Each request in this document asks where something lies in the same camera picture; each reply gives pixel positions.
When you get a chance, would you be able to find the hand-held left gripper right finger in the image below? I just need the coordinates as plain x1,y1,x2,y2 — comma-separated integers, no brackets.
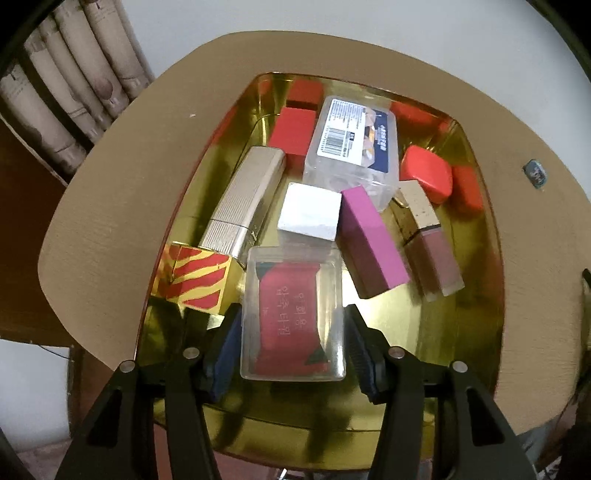
344,304,539,480

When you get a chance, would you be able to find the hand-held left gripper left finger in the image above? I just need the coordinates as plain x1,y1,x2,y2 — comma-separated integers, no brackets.
55,307,243,480

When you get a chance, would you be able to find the clear box with red packet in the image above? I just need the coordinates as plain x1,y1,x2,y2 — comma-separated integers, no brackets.
240,246,348,381

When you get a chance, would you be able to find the yellow red striped box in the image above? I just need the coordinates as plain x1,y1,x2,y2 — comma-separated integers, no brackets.
154,243,233,310

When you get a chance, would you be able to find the gold and red tin box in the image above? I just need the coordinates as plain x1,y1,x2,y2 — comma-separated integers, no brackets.
134,71,506,455

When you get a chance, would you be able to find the magenta box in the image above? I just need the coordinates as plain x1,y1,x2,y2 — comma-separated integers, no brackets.
336,186,411,300

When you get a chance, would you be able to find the pink lip gloss gold cap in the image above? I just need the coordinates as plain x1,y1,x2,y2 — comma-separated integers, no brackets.
396,180,465,303

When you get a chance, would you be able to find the silver ribbed box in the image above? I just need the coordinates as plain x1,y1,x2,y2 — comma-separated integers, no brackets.
198,146,287,259

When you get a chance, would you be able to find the white cube box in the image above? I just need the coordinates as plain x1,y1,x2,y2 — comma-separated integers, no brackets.
277,182,342,243

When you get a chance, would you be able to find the rounded red box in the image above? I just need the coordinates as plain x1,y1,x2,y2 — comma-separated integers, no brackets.
399,145,453,204

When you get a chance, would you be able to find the clear labelled plastic box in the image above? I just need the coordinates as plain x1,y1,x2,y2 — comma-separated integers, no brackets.
302,95,402,213

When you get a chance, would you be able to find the brown wooden board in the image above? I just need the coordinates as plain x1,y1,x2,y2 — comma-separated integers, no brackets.
0,117,77,344

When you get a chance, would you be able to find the small blue tin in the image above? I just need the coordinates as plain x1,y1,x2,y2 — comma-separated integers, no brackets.
524,159,549,189

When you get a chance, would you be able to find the beige patterned curtain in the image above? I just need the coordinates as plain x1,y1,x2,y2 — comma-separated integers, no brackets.
0,0,155,178

